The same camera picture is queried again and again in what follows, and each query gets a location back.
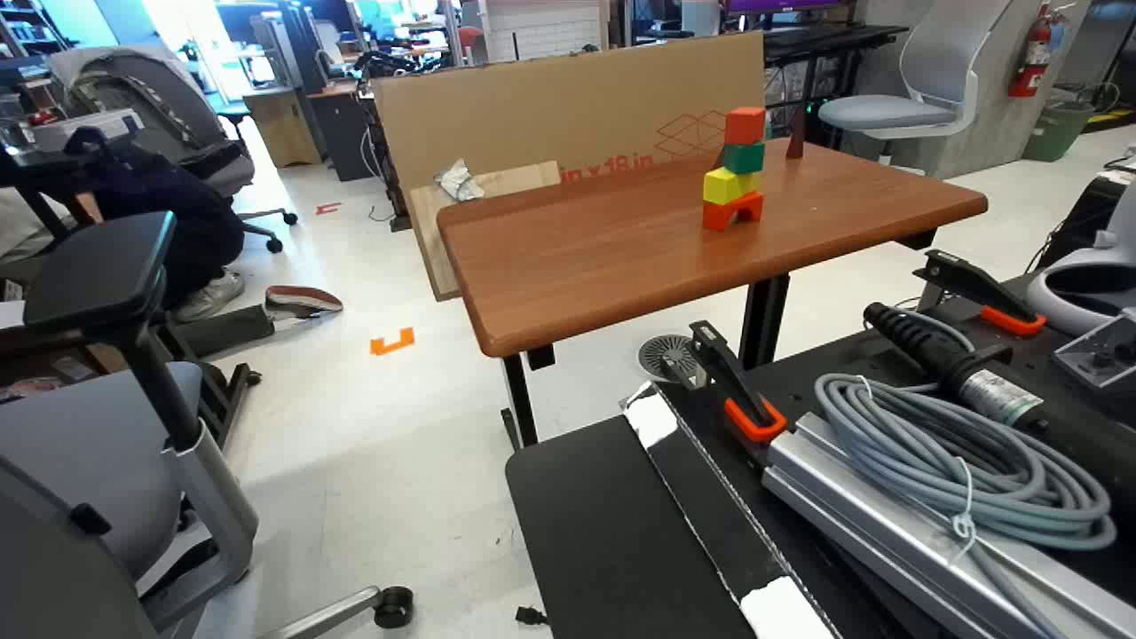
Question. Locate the black orange clamp left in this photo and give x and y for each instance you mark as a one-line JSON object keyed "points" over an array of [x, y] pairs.
{"points": [[699, 359]]}

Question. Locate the black orange clamp right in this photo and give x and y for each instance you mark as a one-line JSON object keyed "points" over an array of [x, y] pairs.
{"points": [[953, 276]]}

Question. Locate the large cardboard sheet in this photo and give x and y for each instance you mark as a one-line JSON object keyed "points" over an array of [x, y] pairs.
{"points": [[590, 113]]}

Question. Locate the green cube block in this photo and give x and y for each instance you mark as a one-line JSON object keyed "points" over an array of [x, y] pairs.
{"points": [[744, 157]]}

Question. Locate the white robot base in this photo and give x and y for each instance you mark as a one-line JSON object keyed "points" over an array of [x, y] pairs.
{"points": [[1088, 273]]}

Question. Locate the brown wooden table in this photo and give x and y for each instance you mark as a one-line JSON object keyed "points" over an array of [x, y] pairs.
{"points": [[551, 263]]}

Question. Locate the shoe on floor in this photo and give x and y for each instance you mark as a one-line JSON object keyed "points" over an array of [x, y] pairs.
{"points": [[306, 303]]}

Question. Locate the red fire extinguisher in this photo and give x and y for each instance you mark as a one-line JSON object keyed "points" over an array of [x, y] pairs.
{"points": [[1033, 55]]}

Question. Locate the grey office chair foreground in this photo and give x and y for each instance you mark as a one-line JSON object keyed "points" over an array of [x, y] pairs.
{"points": [[118, 518]]}

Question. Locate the red top cube block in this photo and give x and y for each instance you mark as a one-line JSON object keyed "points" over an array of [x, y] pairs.
{"points": [[744, 127]]}

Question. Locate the black cable connector plug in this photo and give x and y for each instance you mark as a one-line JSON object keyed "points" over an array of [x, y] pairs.
{"points": [[956, 366]]}

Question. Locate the white office chair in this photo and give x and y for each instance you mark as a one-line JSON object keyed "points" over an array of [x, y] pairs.
{"points": [[939, 80]]}

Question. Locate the short dark brown cone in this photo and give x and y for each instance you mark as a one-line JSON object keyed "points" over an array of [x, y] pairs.
{"points": [[797, 139]]}

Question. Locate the black orange clamp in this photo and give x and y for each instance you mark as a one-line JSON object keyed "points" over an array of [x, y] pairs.
{"points": [[953, 276], [699, 359]]}

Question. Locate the yellow cube block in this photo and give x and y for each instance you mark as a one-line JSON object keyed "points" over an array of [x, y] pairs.
{"points": [[722, 187]]}

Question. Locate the black grey background chair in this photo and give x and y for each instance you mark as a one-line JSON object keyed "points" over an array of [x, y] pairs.
{"points": [[144, 101]]}

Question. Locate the silver aluminium rail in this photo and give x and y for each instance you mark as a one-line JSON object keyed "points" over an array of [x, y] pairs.
{"points": [[923, 564]]}

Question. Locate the orange arch block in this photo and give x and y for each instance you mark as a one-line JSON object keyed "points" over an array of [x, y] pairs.
{"points": [[737, 210]]}

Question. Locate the black foreground table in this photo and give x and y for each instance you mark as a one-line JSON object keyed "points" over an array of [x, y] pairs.
{"points": [[684, 540]]}

